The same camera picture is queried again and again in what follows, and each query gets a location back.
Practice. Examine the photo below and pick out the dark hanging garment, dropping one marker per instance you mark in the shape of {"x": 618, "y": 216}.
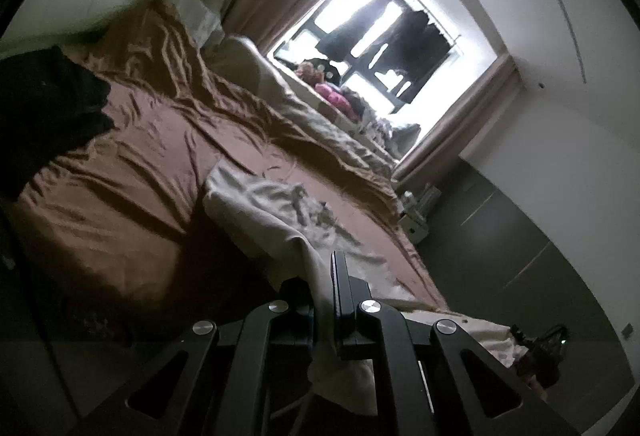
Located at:
{"x": 405, "y": 40}

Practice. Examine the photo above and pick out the pile of clothes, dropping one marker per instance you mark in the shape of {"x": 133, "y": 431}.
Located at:
{"x": 385, "y": 125}

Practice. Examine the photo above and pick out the metal clothes rail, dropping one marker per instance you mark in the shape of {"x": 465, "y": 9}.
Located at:
{"x": 425, "y": 0}

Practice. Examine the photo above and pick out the beige duvet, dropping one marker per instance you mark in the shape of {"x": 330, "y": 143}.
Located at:
{"x": 300, "y": 115}

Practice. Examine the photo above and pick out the bed with brown sheet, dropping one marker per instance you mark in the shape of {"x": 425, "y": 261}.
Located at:
{"x": 150, "y": 176}

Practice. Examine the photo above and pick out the white nightstand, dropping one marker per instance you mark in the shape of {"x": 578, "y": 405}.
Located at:
{"x": 416, "y": 221}

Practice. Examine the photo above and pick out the white pillow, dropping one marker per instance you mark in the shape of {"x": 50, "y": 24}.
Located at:
{"x": 200, "y": 15}

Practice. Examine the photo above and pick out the white long-sleeve jacket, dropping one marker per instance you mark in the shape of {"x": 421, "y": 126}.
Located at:
{"x": 260, "y": 206}

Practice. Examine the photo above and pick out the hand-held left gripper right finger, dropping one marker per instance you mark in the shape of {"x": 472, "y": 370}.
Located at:
{"x": 340, "y": 301}

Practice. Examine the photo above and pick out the brown plush toy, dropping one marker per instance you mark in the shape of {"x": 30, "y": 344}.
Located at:
{"x": 306, "y": 73}

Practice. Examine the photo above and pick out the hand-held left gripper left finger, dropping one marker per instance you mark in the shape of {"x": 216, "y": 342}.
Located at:
{"x": 300, "y": 316}

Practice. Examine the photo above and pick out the black folded clothes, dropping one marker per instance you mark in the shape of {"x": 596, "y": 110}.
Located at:
{"x": 45, "y": 110}

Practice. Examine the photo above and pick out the pink plush toy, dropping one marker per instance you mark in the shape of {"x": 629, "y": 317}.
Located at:
{"x": 335, "y": 98}

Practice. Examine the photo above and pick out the black plush toy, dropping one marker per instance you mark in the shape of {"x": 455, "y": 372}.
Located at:
{"x": 325, "y": 68}

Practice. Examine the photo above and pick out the long dark hanging coat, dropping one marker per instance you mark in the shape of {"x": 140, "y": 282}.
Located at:
{"x": 350, "y": 30}

